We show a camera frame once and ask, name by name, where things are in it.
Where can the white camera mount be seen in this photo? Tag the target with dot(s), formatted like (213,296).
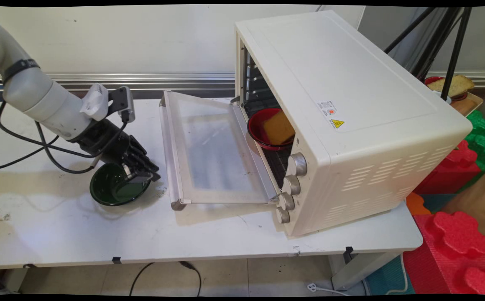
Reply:
(94,102)

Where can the red bowl with black rim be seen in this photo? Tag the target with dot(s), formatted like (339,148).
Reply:
(256,125)

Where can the oven warning label sticker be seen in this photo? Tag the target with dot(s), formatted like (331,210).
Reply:
(330,112)

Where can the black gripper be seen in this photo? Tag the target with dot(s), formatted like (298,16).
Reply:
(102,140)

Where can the aluminium wall rail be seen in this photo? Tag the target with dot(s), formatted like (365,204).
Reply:
(142,80)

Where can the toasted bread slice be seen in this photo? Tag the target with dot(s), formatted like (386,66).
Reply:
(278,127)

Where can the green foam block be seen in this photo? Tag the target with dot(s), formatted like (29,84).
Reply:
(483,144)

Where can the teal foam mat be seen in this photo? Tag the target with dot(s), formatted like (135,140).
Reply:
(386,278)

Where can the large red foam mat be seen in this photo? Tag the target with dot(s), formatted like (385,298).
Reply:
(447,251)

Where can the black table edge clip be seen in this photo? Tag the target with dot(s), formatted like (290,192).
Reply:
(116,260)
(348,251)

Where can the silver oven knob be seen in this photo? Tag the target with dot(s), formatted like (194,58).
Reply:
(283,215)
(292,185)
(287,202)
(297,164)

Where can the orange foam piece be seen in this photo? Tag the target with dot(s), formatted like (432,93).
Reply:
(416,205)

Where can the white table leg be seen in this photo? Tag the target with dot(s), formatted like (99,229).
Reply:
(359,269)

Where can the dark green bowl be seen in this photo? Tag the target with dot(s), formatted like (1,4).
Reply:
(106,193)

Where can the glass oven door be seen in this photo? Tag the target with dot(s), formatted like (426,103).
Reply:
(213,146)

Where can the beige tray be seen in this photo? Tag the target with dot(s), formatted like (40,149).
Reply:
(468,105)

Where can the bread slice on tray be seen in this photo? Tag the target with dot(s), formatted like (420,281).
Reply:
(460,83)

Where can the black tripod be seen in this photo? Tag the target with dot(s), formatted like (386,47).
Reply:
(455,54)

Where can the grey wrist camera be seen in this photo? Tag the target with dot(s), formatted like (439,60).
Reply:
(122,100)

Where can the cream white toaster oven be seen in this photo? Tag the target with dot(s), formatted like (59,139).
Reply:
(351,83)

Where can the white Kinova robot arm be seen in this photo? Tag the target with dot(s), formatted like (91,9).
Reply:
(37,96)

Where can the red foam block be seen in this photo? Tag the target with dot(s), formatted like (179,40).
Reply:
(447,171)

